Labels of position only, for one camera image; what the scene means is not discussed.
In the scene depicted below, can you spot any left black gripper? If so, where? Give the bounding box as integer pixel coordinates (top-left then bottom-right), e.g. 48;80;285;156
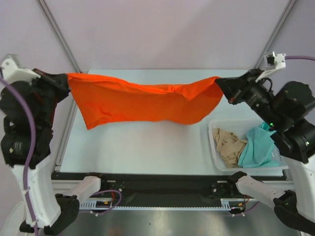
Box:
24;67;71;129

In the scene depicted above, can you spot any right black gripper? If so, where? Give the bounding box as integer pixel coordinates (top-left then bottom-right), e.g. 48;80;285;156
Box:
215;68;284;129

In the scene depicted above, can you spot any orange t-shirt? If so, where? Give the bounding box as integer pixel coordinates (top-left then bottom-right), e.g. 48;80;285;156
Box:
67;73;223;130

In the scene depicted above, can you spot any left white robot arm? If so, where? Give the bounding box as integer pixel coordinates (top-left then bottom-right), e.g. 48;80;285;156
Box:
0;66;109;236

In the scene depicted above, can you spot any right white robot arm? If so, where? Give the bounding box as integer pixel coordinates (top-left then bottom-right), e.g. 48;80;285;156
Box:
215;69;315;235

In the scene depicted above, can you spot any white plastic basket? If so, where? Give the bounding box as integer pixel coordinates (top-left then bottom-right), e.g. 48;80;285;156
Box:
208;119;288;172

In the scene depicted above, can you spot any beige t-shirt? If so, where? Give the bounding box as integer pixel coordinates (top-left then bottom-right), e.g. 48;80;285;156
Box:
212;128;248;168

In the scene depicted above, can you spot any teal t-shirt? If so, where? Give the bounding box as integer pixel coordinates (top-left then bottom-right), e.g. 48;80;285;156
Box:
238;122;279;168

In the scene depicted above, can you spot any right aluminium frame post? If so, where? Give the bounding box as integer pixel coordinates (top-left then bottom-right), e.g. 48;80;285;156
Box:
254;0;300;68

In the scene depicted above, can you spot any aluminium frame post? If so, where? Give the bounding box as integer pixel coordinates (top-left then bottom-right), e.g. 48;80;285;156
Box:
254;0;300;68
35;0;84;73

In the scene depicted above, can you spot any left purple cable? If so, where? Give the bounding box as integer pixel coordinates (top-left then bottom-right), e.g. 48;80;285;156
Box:
0;78;40;236

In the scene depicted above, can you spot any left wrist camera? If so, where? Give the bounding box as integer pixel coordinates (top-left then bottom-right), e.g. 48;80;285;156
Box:
0;54;40;84

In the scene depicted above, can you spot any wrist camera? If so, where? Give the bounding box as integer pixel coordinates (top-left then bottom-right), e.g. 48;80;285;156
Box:
0;54;40;84
256;51;286;82

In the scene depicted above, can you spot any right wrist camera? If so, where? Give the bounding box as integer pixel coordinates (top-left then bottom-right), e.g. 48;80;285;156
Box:
256;51;286;82

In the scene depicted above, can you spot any left aluminium frame post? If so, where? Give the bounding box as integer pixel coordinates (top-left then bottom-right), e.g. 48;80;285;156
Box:
35;0;84;73

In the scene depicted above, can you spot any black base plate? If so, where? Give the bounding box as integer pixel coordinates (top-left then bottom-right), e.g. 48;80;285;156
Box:
50;173;256;207

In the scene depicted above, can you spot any white slotted cable duct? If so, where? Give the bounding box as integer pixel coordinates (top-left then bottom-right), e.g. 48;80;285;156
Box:
78;198;247;211

